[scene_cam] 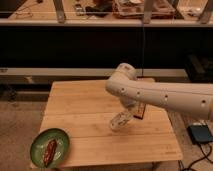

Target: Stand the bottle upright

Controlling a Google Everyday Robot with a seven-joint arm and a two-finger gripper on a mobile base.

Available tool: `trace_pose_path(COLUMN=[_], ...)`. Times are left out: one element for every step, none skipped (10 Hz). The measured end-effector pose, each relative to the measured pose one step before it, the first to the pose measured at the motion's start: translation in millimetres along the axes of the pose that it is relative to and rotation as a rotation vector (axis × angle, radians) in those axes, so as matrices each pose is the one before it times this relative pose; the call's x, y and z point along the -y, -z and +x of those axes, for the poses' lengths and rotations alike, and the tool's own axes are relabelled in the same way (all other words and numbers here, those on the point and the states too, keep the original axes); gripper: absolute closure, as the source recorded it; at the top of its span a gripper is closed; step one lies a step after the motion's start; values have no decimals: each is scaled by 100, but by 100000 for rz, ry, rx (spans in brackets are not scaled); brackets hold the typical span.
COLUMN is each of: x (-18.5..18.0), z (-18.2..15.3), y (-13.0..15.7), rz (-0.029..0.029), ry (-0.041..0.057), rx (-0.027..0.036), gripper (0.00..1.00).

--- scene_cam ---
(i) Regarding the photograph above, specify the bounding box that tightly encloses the green plate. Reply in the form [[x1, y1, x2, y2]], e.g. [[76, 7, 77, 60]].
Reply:
[[30, 128, 70, 168]]

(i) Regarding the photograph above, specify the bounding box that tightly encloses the clear plastic bottle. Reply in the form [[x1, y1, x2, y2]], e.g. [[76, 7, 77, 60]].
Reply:
[[110, 110, 133, 130]]

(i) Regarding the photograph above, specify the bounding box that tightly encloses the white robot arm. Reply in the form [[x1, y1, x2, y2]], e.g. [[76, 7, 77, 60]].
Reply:
[[105, 63, 213, 122]]

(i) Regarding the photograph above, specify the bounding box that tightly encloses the clear plastic container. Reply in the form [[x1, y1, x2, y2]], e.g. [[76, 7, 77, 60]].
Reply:
[[112, 0, 175, 18]]

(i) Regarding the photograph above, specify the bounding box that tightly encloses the wooden bench shelf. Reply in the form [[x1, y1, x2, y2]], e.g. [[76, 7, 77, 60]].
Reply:
[[0, 0, 213, 27]]

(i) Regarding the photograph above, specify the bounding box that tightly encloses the black box on floor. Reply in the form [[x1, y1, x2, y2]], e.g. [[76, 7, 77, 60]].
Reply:
[[187, 125, 213, 144]]

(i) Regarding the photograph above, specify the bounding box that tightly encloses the black cable on floor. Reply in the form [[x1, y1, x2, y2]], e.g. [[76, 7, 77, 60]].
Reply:
[[179, 142, 213, 171]]

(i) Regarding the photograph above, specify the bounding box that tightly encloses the brown food piece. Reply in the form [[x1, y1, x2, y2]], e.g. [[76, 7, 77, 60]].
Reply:
[[43, 139, 57, 167]]

